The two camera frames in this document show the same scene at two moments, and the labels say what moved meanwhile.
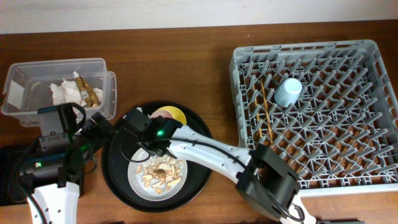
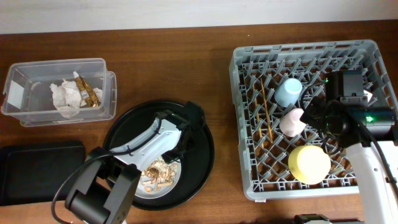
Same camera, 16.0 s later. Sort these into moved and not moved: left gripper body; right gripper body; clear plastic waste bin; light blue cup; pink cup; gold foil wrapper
Moved: right gripper body; pink cup; left gripper body
Not moved: light blue cup; clear plastic waste bin; gold foil wrapper
